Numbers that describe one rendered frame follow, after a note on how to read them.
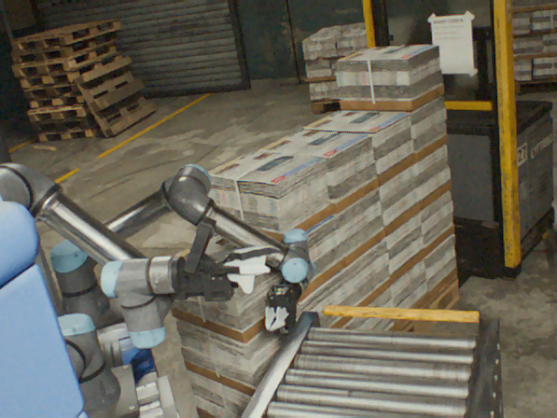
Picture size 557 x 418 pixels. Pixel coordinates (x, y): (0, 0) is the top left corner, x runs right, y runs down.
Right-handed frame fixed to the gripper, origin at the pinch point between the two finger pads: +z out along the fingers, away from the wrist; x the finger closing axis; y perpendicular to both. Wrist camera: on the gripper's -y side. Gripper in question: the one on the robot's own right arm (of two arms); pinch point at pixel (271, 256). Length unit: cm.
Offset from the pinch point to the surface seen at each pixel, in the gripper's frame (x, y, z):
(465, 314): -47, 36, 39
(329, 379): -25.7, 41.0, 3.9
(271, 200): -95, 11, -19
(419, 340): -41, 39, 26
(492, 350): -34, 39, 43
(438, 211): -185, 44, 39
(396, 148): -155, 8, 23
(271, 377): -26.7, 40.4, -11.0
